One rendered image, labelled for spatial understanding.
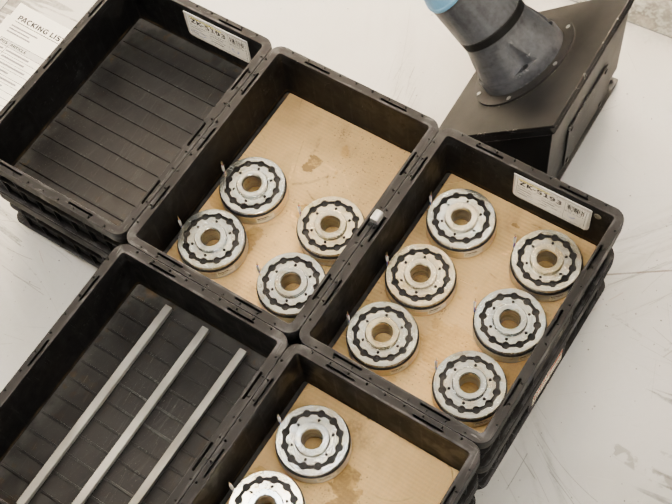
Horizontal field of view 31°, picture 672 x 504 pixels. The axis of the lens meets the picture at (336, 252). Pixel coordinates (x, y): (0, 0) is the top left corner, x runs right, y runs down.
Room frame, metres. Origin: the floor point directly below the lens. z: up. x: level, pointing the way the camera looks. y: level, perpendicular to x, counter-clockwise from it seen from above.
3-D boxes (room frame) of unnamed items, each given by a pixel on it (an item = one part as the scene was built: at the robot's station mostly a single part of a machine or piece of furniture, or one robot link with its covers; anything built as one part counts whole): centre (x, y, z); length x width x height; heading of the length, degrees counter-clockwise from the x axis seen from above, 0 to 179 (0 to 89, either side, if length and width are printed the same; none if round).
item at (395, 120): (0.92, 0.06, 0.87); 0.40 x 0.30 x 0.11; 138
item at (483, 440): (0.72, -0.17, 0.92); 0.40 x 0.30 x 0.02; 138
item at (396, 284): (0.76, -0.11, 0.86); 0.10 x 0.10 x 0.01
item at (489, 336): (0.67, -0.22, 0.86); 0.10 x 0.10 x 0.01
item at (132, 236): (0.92, 0.06, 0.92); 0.40 x 0.30 x 0.02; 138
